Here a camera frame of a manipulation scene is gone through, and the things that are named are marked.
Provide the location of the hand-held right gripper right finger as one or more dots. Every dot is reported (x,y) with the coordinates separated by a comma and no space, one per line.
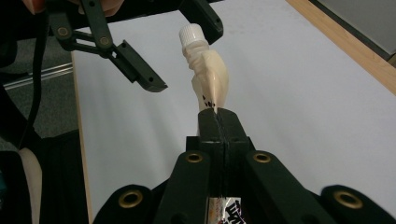
(232,130)

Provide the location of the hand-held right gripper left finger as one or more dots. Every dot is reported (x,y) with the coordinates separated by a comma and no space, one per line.
(210,130)

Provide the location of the white-capped spouted sauce pouch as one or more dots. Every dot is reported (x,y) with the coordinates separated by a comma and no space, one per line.
(210,71)

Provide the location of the white table mat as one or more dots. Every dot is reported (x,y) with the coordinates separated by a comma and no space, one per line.
(295,109)

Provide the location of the wooden table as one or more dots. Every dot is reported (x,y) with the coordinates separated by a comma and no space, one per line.
(348,43)

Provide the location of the aluminium floor rail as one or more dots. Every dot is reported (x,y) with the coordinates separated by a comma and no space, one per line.
(40,76)

